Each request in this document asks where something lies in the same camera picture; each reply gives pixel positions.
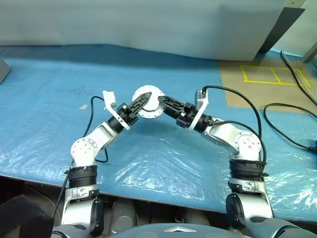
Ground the silver motor cover circuit board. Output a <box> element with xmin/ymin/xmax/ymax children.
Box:
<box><xmin>132</xmin><ymin>85</ymin><xmax>166</xmax><ymax>117</ymax></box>

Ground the grey robot chest silver emblem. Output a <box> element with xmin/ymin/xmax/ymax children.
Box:
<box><xmin>52</xmin><ymin>222</ymin><xmax>251</xmax><ymax>238</ymax></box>

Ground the blue table cloth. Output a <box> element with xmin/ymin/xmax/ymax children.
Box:
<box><xmin>0</xmin><ymin>44</ymin><xmax>317</xmax><ymax>222</ymax></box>

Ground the brown cardboard sheet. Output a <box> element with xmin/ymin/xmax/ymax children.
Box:
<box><xmin>219</xmin><ymin>59</ymin><xmax>317</xmax><ymax>118</ymax></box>

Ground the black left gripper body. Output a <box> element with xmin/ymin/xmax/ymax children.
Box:
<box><xmin>115</xmin><ymin>103</ymin><xmax>139</xmax><ymax>127</ymax></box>

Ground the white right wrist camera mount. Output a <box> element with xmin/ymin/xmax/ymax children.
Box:
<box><xmin>189</xmin><ymin>88</ymin><xmax>211</xmax><ymax>130</ymax></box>

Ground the dark upright panel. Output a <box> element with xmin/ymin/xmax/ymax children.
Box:
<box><xmin>258</xmin><ymin>6</ymin><xmax>306</xmax><ymax>54</ymax></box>

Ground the black rounded object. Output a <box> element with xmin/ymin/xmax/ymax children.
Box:
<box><xmin>0</xmin><ymin>195</ymin><xmax>54</xmax><ymax>238</ymax></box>

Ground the white backdrop board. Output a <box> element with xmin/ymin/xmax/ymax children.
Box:
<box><xmin>0</xmin><ymin>0</ymin><xmax>287</xmax><ymax>61</ymax></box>

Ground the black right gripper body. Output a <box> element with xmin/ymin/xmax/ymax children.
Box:
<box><xmin>175</xmin><ymin>102</ymin><xmax>200</xmax><ymax>129</ymax></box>

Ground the black power cable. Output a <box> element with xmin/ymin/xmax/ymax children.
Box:
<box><xmin>263</xmin><ymin>103</ymin><xmax>317</xmax><ymax>151</ymax></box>

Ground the long grey cable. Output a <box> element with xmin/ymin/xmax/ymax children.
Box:
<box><xmin>282</xmin><ymin>53</ymin><xmax>312</xmax><ymax>87</ymax></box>

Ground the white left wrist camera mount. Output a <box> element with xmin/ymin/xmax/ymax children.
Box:
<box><xmin>102</xmin><ymin>90</ymin><xmax>131</xmax><ymax>131</ymax></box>

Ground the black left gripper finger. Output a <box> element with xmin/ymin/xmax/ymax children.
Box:
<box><xmin>126</xmin><ymin>91</ymin><xmax>153</xmax><ymax>118</ymax></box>

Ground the clear plastic sheet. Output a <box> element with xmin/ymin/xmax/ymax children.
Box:
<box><xmin>0</xmin><ymin>104</ymin><xmax>317</xmax><ymax>218</ymax></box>

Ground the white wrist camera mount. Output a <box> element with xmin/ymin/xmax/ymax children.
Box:
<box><xmin>189</xmin><ymin>88</ymin><xmax>211</xmax><ymax>130</ymax></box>
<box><xmin>102</xmin><ymin>90</ymin><xmax>131</xmax><ymax>131</ymax></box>

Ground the grey metal post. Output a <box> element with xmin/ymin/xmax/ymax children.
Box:
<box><xmin>301</xmin><ymin>36</ymin><xmax>317</xmax><ymax>63</ymax></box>

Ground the grey rounded cylinder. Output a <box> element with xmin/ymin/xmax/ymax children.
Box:
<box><xmin>109</xmin><ymin>200</ymin><xmax>137</xmax><ymax>234</ymax></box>
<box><xmin>182</xmin><ymin>210</ymin><xmax>211</xmax><ymax>226</ymax></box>

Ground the grey box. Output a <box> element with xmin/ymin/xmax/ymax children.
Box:
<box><xmin>0</xmin><ymin>59</ymin><xmax>12</xmax><ymax>85</ymax></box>

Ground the long black cable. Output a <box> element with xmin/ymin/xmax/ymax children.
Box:
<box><xmin>280</xmin><ymin>50</ymin><xmax>317</xmax><ymax>105</ymax></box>

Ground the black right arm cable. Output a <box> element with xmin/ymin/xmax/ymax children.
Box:
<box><xmin>202</xmin><ymin>85</ymin><xmax>268</xmax><ymax>178</ymax></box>

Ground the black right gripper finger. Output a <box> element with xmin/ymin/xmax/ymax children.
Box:
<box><xmin>158</xmin><ymin>95</ymin><xmax>186</xmax><ymax>119</ymax></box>

